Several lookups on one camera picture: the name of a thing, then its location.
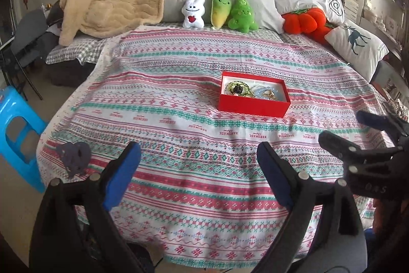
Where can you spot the dark bed base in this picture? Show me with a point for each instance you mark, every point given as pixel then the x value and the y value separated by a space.
pixel 67 73

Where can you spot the yellow green carrot plush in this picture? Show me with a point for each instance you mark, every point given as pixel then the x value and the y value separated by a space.
pixel 220 9

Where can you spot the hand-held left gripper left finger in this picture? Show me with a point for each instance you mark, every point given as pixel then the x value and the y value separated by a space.
pixel 123 177

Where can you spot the red green patterned blanket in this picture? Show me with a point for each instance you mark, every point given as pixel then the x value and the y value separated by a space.
pixel 191 148

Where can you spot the white deer pillow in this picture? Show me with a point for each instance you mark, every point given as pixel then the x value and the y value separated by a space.
pixel 358 49

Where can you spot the blue plastic stool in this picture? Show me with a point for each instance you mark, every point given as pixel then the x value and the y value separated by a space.
pixel 12 100

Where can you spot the grey fabric patch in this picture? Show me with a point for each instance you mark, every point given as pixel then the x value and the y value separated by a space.
pixel 74 156

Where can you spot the green tree plush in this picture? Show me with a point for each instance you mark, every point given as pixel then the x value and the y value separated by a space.
pixel 242 15

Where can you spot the cluttered side desk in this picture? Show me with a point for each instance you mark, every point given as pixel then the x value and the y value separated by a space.
pixel 383 26

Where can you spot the stack of pale books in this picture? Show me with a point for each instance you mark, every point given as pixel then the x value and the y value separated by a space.
pixel 348 6

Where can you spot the black folding chair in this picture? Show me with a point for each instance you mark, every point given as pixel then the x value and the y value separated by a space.
pixel 28 36

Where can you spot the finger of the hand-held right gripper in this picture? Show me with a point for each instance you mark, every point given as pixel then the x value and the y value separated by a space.
pixel 338 146
pixel 378 122

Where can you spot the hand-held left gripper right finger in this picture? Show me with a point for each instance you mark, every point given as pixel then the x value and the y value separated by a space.
pixel 276 177

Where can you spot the orange pumpkin plush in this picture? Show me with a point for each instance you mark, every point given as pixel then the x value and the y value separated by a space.
pixel 326 33
pixel 302 22

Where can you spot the red jewelry box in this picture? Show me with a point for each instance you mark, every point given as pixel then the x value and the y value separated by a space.
pixel 252 106

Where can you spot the white rabbit plush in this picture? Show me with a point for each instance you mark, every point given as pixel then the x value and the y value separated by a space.
pixel 192 12

